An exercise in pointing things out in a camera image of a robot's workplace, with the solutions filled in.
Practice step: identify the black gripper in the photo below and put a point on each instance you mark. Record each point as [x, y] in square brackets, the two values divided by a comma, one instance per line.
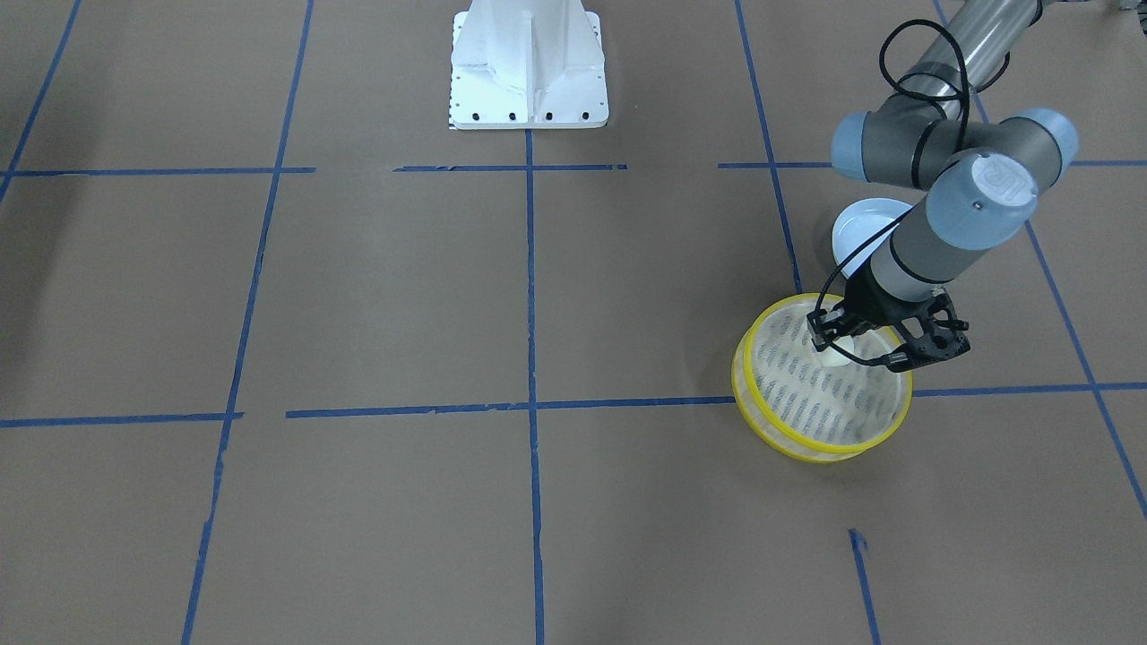
[867, 300]

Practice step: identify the white steamed bun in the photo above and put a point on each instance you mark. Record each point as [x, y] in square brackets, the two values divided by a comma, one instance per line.
[843, 351]

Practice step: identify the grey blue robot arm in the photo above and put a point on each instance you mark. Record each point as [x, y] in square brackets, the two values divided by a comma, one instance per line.
[981, 184]

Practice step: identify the yellow round steamer basket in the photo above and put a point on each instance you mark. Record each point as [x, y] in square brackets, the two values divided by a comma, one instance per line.
[818, 407]

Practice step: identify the light blue plate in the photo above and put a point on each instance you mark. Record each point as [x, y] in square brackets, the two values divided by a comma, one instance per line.
[860, 229]

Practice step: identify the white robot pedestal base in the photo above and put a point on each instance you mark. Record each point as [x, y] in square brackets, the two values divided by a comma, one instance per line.
[527, 64]

